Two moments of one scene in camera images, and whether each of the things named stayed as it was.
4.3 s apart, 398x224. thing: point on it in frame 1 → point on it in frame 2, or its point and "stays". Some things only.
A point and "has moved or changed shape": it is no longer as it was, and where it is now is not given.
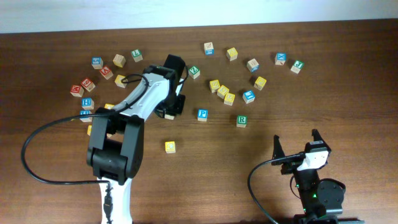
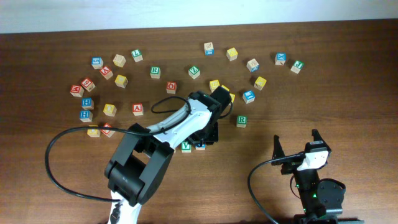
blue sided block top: (209, 48) stays
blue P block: (202, 114) has moved or changed shape
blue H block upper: (87, 103) stays
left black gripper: (173, 105) → (205, 135)
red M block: (76, 90) stays
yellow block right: (260, 83) stays
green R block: (242, 121) stays
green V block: (169, 117) → (186, 147)
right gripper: (292, 165) stays
